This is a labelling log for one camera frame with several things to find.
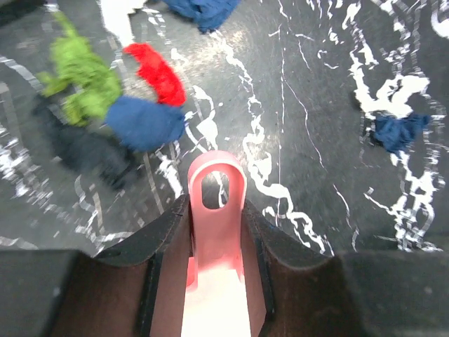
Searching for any pink dustpan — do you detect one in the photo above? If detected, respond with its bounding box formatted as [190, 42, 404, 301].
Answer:
[181, 150, 250, 336]

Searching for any red paper scrap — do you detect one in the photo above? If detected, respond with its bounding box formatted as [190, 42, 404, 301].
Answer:
[123, 43, 187, 107]

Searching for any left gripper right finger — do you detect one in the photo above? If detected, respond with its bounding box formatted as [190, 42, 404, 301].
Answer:
[241, 202, 448, 336]

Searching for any black paper scrap centre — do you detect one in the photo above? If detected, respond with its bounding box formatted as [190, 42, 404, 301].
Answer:
[32, 96, 141, 190]

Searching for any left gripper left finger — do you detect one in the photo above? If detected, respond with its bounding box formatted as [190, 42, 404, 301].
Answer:
[1, 196, 190, 336]

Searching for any blue paper scrap upper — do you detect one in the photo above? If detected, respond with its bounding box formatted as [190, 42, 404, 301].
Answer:
[164, 0, 241, 33]

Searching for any green paper scrap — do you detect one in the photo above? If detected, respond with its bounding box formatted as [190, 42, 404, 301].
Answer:
[37, 11, 122, 126]

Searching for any blue scrap right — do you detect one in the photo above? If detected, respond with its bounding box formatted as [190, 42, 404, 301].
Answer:
[370, 112, 431, 156]

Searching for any white paper scrap upper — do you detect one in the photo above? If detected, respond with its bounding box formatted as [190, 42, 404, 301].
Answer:
[99, 0, 146, 47]

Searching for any blue paper scrap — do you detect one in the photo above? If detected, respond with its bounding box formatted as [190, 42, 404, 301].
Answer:
[164, 0, 241, 33]
[105, 95, 185, 152]

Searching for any blue paper scrap centre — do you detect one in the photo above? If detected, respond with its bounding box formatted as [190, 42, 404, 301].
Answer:
[105, 95, 185, 152]

